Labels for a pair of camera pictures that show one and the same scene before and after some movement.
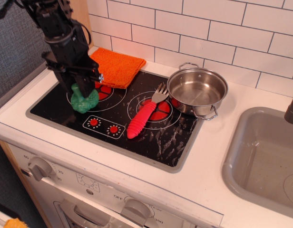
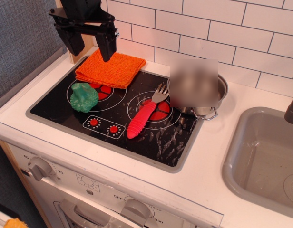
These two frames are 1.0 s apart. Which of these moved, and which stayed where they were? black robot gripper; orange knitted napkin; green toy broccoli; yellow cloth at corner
Moved: black robot gripper
Stayed: yellow cloth at corner; green toy broccoli; orange knitted napkin
